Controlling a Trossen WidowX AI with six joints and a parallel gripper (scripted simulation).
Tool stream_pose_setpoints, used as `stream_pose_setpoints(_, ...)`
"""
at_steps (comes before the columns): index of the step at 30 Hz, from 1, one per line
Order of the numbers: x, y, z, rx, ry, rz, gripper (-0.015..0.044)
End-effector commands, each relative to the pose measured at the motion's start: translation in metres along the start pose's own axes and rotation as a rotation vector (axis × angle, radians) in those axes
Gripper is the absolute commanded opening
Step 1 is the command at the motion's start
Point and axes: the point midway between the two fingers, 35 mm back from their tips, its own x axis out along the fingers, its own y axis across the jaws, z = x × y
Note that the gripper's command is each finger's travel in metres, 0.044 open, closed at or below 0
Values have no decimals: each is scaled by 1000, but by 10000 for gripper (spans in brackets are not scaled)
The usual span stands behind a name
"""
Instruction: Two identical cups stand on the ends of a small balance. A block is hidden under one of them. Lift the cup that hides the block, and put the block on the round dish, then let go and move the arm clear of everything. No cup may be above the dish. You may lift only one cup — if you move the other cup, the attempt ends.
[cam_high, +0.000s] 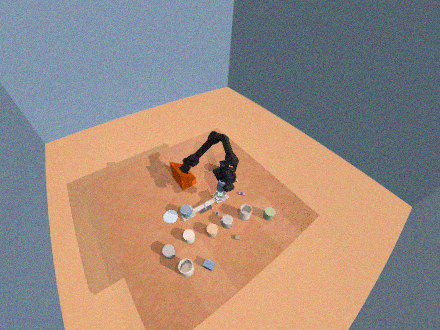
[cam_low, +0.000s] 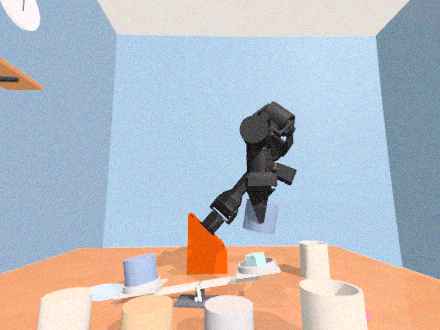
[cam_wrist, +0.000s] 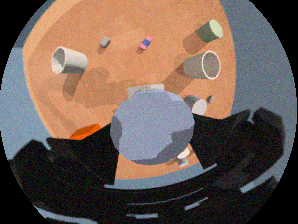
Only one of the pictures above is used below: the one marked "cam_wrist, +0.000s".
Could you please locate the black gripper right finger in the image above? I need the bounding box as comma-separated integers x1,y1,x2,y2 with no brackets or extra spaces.
190,111,251,169

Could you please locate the pink eraser with blue sleeve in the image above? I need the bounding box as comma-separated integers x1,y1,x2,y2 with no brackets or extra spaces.
138,36,153,51

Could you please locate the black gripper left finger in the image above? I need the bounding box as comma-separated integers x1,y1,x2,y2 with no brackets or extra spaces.
47,123,120,185

